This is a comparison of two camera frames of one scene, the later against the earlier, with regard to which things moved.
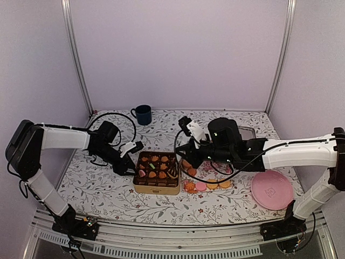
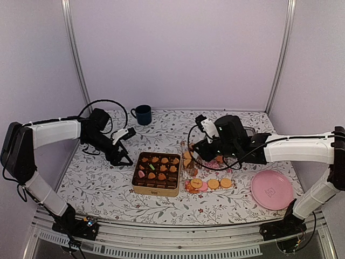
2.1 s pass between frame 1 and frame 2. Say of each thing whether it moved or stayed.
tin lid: stayed
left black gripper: moved
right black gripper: moved
